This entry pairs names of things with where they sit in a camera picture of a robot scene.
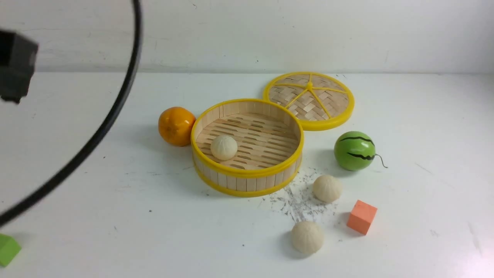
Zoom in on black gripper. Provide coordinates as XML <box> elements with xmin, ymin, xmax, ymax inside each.
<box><xmin>0</xmin><ymin>30</ymin><xmax>39</xmax><ymax>104</ymax></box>

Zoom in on white toy bun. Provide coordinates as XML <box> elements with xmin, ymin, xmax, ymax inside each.
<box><xmin>313</xmin><ymin>175</ymin><xmax>343</xmax><ymax>203</ymax></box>
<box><xmin>210</xmin><ymin>135</ymin><xmax>238</xmax><ymax>161</ymax></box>
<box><xmin>290</xmin><ymin>220</ymin><xmax>324</xmax><ymax>255</ymax></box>

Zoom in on yellow bamboo steamer tray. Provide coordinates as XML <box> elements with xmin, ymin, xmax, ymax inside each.
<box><xmin>191</xmin><ymin>98</ymin><xmax>304</xmax><ymax>197</ymax></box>

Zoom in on yellow bamboo steamer lid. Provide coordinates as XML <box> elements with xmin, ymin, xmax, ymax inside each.
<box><xmin>263</xmin><ymin>71</ymin><xmax>355</xmax><ymax>131</ymax></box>

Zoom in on orange toy fruit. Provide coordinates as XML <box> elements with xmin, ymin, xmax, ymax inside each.
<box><xmin>158</xmin><ymin>106</ymin><xmax>196</xmax><ymax>147</ymax></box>

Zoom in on green foam block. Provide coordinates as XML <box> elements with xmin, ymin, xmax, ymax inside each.
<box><xmin>0</xmin><ymin>234</ymin><xmax>21</xmax><ymax>267</ymax></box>

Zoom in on green toy watermelon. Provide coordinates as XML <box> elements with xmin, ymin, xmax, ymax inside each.
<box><xmin>333</xmin><ymin>131</ymin><xmax>388</xmax><ymax>172</ymax></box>

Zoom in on orange foam cube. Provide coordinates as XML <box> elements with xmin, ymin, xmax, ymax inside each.
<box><xmin>346</xmin><ymin>200</ymin><xmax>377</xmax><ymax>235</ymax></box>

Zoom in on black cable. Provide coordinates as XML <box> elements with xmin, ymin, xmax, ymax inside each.
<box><xmin>0</xmin><ymin>0</ymin><xmax>143</xmax><ymax>227</ymax></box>

